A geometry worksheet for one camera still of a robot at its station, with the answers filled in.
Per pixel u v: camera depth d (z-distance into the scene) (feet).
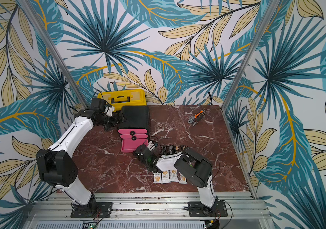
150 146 2.80
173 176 2.74
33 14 2.30
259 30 2.51
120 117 2.56
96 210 2.30
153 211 2.45
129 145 3.09
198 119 3.68
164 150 3.04
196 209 2.39
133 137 2.95
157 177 2.73
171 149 3.05
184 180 2.68
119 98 3.35
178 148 3.09
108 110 2.39
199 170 1.65
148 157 2.30
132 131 2.81
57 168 1.48
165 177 2.74
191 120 3.62
